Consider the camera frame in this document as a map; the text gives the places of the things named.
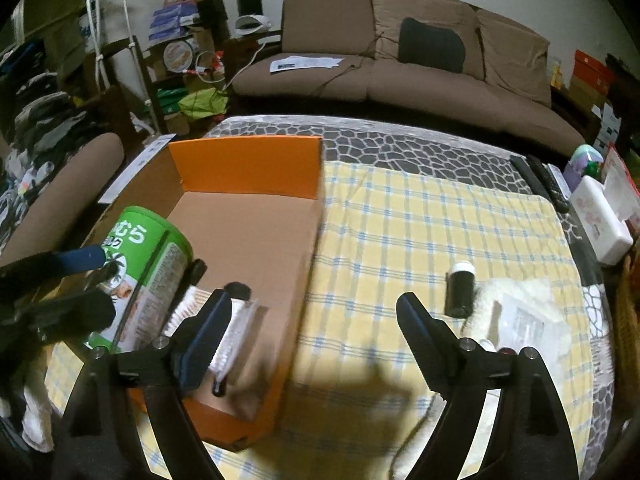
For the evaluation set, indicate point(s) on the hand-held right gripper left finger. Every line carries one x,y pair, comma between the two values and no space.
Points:
200,340

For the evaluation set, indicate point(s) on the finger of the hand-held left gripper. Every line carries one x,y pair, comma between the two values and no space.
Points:
80,260
75,312

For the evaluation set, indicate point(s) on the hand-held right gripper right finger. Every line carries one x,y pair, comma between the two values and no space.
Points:
425,340

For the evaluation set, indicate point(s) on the black brush with white bristles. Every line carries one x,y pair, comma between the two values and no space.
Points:
240,330
187,305

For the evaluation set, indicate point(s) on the black bottle with white cap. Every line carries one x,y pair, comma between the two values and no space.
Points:
460,292

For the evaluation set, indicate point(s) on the green labelled can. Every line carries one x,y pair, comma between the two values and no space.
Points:
150,260

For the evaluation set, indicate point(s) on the white fluffy towel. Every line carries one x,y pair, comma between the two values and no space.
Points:
487,305

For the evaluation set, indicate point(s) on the clear plastic swab pack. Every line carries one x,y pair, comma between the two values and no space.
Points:
530,325

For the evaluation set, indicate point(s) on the orange cardboard box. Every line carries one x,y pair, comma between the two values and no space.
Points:
240,240

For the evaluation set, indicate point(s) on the brown padded armrest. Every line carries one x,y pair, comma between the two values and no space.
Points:
65,185

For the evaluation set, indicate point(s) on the yellow plaid cloth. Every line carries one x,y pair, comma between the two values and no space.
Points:
400,240

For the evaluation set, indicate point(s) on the camouflage clothing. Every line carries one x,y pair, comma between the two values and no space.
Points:
45,110

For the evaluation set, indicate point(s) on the green bag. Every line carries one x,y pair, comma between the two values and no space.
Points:
200,102

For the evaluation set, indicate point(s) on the woven wicker basket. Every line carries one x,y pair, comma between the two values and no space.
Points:
630,310

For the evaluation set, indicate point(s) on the white tissue box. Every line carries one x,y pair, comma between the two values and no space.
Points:
600,225

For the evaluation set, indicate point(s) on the grey remote control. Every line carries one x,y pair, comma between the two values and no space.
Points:
560,177

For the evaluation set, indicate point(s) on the round tin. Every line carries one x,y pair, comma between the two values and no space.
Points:
178,55

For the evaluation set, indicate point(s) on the green and purple container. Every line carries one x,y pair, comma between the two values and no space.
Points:
582,160

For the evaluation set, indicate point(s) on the red and white packet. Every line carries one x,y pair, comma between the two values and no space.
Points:
622,185

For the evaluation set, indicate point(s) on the stack of blue boxes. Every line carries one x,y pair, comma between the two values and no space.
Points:
172,20

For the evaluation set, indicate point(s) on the black box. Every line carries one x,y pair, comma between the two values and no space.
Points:
214,17

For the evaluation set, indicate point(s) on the white and blue carton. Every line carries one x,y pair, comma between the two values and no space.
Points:
607,125

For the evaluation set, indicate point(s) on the white curved device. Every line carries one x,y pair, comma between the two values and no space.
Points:
252,24

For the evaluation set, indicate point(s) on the black cushion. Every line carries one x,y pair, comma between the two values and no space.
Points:
432,45

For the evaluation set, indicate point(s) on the yellow bottle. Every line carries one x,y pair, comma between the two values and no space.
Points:
556,75

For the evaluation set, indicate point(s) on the white paper sheet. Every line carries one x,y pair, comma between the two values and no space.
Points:
305,62

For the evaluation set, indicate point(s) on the black speaker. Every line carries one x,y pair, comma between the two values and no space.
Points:
249,2

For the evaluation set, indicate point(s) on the stack of orange shoe boxes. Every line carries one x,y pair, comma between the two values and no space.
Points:
592,72

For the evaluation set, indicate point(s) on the brown sofa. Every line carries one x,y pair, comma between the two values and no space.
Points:
325,25

